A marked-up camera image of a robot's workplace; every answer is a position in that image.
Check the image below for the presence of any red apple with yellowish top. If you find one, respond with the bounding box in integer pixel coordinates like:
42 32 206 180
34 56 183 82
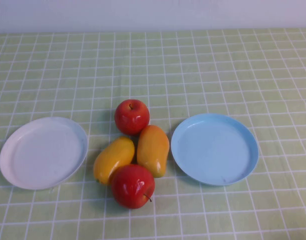
114 99 151 137

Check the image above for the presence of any green checked tablecloth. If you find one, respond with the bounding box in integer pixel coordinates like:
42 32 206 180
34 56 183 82
0 27 306 240

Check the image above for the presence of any white round plate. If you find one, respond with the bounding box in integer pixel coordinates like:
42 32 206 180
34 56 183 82
0 116 88 190

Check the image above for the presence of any deep red apple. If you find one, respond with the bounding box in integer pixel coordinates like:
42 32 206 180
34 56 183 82
111 164 155 210

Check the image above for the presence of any yellow mango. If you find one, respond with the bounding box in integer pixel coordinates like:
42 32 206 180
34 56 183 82
93 136 135 186

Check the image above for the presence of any light blue round plate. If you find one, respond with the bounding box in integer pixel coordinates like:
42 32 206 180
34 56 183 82
171 112 260 186

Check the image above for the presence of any orange-yellow mango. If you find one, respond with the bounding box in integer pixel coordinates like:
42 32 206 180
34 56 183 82
136 124 170 179

